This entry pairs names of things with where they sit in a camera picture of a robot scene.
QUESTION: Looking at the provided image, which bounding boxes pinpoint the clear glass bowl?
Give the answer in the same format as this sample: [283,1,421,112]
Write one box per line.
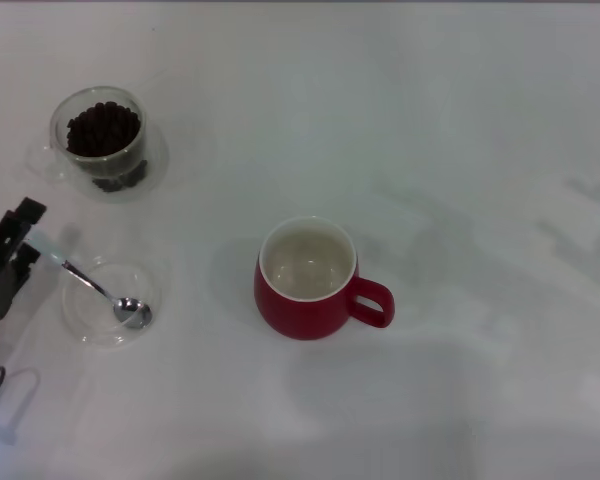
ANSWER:
[61,255,164,349]

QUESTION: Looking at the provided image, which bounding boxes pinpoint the red mug with white inside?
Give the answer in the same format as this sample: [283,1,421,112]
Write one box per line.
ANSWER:
[252,215,396,342]

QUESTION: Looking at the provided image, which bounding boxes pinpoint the dark roasted coffee beans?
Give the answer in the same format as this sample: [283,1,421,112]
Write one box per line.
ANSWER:
[64,100,149,195]

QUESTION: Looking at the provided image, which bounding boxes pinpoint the metal spoon with blue handle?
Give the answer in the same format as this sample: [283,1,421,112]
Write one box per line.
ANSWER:
[26,228,153,331]

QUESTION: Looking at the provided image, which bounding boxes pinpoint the clear double-wall glass cup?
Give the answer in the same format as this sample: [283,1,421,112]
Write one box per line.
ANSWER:
[23,86,172,204]

